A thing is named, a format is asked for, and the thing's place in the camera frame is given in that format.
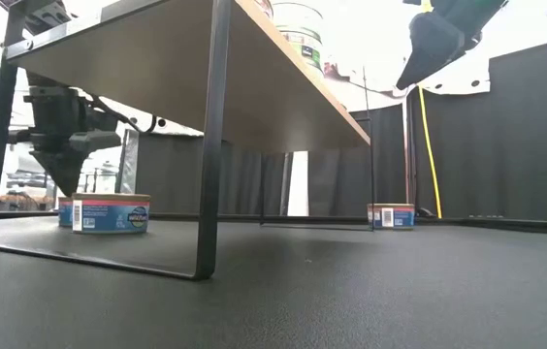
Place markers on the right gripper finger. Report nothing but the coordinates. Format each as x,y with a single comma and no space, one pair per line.
436,41

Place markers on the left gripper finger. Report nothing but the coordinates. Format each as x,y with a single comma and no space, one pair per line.
62,169

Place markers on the brown wooden workbench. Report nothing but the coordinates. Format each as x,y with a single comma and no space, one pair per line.
21,201

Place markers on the grommeted tarp sheet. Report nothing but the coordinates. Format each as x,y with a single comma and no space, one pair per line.
375,82
129,165

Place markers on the thin black rod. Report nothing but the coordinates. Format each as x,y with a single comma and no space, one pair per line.
365,92

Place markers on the black curtain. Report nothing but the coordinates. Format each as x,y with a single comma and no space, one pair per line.
171,174
487,165
341,169

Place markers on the curtain stand pole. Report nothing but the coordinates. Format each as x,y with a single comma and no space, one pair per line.
407,155

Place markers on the wooden shelf riser black frame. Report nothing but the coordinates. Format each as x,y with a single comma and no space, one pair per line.
157,63

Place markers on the black table frame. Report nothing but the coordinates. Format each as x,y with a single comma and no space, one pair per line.
244,219

